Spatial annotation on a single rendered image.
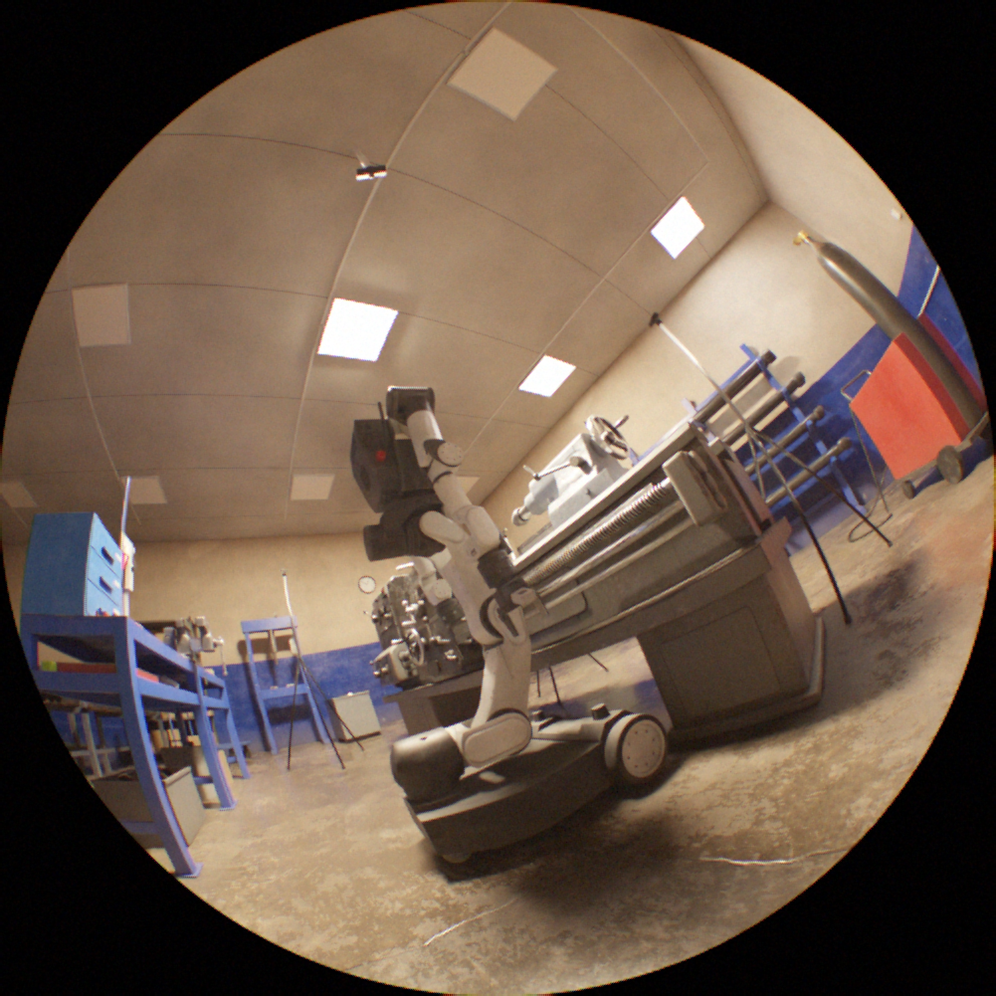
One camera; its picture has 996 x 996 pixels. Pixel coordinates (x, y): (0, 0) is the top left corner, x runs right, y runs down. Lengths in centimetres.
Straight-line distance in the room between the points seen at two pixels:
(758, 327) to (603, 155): 252
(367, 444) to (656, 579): 101
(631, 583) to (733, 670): 43
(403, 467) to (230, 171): 254
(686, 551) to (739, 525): 18
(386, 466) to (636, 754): 112
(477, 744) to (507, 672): 24
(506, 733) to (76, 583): 149
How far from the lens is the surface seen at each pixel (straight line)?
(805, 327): 456
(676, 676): 112
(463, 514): 90
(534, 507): 162
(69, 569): 157
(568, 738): 111
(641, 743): 103
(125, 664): 137
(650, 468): 106
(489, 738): 97
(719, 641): 103
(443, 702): 248
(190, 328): 352
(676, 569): 107
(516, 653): 104
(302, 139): 291
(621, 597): 117
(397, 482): 114
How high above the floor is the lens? 50
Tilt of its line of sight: 24 degrees up
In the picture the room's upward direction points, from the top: 23 degrees counter-clockwise
